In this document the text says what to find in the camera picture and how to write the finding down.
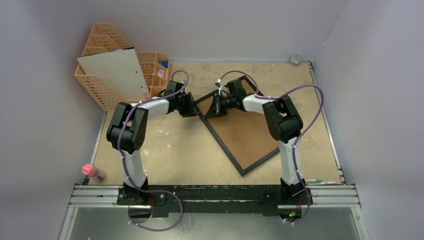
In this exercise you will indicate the blue small box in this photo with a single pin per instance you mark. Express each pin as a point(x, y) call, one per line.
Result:
point(165, 63)

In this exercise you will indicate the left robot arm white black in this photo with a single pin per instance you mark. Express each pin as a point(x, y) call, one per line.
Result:
point(127, 132)

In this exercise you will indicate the black picture frame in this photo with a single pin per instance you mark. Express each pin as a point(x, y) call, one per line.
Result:
point(232, 159)

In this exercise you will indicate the pink bottle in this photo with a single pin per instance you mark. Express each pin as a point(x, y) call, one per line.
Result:
point(93, 172)

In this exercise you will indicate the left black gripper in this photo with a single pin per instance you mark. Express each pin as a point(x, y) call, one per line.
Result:
point(191, 110)

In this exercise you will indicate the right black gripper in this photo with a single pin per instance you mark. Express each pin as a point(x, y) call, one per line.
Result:
point(216, 105)

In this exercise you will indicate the white folder board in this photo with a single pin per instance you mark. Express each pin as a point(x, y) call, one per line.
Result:
point(120, 70)

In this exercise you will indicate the orange plastic file organizer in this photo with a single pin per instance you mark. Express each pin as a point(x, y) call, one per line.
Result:
point(105, 37)

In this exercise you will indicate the white pen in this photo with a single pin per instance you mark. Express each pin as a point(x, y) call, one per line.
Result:
point(322, 183)

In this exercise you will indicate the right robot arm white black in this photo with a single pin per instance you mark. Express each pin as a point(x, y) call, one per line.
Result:
point(283, 121)

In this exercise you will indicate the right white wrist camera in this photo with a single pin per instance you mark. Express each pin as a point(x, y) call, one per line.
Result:
point(219, 84)

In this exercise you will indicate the green marker pen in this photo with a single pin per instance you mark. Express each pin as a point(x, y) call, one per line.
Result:
point(316, 180)

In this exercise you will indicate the red white small box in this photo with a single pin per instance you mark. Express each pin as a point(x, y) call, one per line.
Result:
point(161, 73)

